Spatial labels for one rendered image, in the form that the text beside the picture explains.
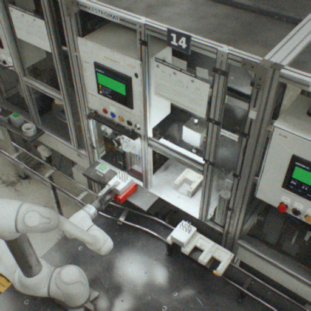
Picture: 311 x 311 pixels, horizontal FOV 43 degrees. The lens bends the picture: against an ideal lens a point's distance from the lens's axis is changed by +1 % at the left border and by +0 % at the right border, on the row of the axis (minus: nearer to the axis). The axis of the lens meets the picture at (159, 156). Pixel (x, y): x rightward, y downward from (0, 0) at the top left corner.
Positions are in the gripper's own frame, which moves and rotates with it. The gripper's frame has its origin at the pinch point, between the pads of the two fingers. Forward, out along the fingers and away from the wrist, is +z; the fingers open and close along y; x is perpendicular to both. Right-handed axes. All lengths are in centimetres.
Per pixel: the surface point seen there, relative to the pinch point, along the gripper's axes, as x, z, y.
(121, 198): -6.2, -2.5, -3.5
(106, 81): 10, 14, 66
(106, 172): 11.4, 4.8, 2.4
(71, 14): 32, 17, 94
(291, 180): -94, 13, 57
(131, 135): -5.3, 12.4, 36.9
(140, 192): -9.6, 11.3, -8.8
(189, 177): -31.3, 35.2, -2.5
